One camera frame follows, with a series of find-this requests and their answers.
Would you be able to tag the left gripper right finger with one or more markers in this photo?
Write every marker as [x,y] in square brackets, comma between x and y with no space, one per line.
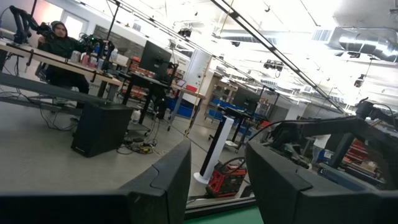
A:
[311,208]

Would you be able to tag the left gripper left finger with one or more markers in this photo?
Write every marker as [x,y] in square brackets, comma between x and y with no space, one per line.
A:
[93,208]

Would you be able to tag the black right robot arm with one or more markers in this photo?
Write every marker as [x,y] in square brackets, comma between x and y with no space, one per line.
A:
[335,127]

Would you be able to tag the black bench robot arm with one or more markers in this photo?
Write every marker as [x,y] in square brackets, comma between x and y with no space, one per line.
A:
[91,43]
[21,21]

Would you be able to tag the black computer monitor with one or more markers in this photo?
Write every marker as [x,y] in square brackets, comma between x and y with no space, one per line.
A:
[247,98]
[155,57]

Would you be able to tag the black standing desk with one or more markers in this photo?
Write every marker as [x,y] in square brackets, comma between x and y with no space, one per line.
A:
[140,80]
[236,112]

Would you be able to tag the red bin rack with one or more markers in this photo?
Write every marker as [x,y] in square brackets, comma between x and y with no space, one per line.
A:
[357,152]

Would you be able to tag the white black tower fan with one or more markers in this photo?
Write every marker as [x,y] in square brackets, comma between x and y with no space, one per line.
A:
[214,149]

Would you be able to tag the red black tool case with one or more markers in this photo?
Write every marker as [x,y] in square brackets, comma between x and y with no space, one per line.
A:
[227,180]

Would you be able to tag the green table mat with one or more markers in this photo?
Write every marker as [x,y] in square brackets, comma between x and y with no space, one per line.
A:
[236,217]

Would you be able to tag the black computer tower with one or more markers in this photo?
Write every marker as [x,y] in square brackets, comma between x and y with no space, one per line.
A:
[102,129]

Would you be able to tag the black overhead rig beam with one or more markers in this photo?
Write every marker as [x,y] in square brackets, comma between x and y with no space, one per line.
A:
[273,50]

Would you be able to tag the grey low cart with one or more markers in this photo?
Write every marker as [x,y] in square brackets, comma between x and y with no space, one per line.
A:
[138,127]

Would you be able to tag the white plastic jug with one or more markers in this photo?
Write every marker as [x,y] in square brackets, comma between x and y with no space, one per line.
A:
[136,117]

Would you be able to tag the wooden top metal workbench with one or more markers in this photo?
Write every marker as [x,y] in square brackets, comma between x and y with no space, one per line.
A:
[46,57]

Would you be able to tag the black rig pole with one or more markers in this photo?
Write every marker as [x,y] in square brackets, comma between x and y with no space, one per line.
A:
[112,21]

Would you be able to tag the black table frame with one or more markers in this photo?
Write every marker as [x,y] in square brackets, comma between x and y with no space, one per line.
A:
[217,207]

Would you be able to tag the silver ceiling air duct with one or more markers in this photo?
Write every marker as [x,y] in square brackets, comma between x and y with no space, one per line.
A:
[363,43]

